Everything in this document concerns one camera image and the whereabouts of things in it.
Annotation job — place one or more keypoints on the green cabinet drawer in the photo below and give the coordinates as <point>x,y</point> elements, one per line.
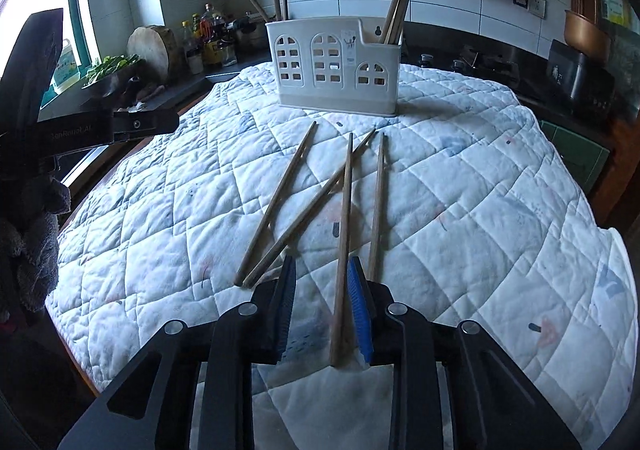
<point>575,154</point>

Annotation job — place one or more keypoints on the dark sauce bottle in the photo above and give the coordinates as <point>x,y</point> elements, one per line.
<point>227,52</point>

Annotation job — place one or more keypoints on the stove knob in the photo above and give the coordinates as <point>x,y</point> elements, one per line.
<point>426,59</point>
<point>457,64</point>

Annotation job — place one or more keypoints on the golden inner pot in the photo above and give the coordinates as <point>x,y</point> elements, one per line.
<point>585,37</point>

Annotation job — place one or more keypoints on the white wall socket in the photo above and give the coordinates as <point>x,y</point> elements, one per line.
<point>537,7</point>

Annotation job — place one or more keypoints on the white detergent bottle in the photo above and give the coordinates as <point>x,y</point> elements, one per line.
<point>67,67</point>

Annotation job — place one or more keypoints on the round wooden cutting board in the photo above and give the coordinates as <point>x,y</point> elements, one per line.
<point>155,47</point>

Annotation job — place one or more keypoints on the white plastic utensil holder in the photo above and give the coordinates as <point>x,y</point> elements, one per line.
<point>345,99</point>

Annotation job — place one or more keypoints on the yellow cap bottle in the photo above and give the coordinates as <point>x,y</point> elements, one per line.
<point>192,54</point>

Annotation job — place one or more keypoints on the black rice cooker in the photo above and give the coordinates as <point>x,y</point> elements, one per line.
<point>575,79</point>

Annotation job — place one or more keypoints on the green leafy vegetables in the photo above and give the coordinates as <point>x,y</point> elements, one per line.
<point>107,67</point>

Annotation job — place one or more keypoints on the white green box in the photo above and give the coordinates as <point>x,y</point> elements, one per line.
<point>616,4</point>

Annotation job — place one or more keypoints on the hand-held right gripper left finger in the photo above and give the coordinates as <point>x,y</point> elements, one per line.
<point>285,300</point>

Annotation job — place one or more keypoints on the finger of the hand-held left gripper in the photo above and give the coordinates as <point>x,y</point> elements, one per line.
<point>150,122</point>

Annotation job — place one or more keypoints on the large cooking oil bottle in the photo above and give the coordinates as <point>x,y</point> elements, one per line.
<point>212,49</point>

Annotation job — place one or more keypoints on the black gas stove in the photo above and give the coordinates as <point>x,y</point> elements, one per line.
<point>500,79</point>

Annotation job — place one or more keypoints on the white quilted blanket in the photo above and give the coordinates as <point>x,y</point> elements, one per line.
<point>475,230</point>

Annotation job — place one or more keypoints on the dark kitchen counter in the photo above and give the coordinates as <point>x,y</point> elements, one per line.
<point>190,84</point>

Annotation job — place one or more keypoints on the steel pressure cooker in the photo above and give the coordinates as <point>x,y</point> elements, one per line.
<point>245,37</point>

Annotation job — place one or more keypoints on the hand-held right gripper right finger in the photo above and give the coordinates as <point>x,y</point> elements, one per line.
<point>360,315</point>

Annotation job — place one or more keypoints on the person's left forearm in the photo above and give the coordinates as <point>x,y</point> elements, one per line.
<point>30,240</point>

